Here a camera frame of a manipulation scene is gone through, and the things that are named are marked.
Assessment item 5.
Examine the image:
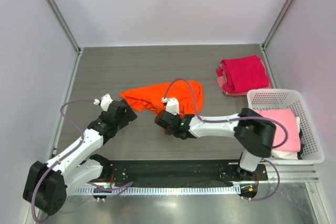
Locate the orange t shirt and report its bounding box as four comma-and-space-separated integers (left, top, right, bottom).
120, 80, 204, 118

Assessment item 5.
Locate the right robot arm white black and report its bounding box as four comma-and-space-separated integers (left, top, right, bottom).
154, 108, 276, 180

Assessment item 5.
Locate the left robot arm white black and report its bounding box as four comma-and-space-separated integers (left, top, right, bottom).
23, 94, 137, 216

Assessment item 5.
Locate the folded salmon pink t shirt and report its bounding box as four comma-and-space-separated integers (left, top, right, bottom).
216, 60, 274, 97

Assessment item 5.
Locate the folded magenta t shirt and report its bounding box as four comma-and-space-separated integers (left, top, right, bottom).
216, 55, 271, 94

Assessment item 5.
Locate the light pink t shirt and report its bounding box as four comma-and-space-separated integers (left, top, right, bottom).
253, 108, 301, 153

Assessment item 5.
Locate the black garment in basket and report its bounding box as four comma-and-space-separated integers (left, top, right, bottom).
297, 130, 305, 160

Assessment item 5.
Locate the white plastic basket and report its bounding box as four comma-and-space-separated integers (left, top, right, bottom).
247, 89, 325, 165

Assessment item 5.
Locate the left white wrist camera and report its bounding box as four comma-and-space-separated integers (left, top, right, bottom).
93, 93, 113, 111

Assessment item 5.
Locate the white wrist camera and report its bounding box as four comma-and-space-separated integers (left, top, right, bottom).
162, 98, 180, 115
93, 93, 113, 111

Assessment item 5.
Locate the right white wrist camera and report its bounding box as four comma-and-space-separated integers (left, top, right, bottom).
162, 98, 180, 115

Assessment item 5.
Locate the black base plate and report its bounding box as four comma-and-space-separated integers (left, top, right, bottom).
94, 159, 268, 188

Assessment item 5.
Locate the white slotted cable duct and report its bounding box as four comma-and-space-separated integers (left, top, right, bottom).
71, 185, 240, 196

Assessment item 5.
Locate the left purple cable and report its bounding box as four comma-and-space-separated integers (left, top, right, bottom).
30, 99, 134, 222

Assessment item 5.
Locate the left aluminium frame post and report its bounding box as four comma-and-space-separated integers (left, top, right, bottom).
30, 0, 81, 53

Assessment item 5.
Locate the aluminium frame post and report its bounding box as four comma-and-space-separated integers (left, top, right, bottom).
261, 0, 295, 50
30, 0, 81, 53

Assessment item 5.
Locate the right aluminium frame post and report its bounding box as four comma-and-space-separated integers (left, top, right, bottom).
261, 0, 295, 50

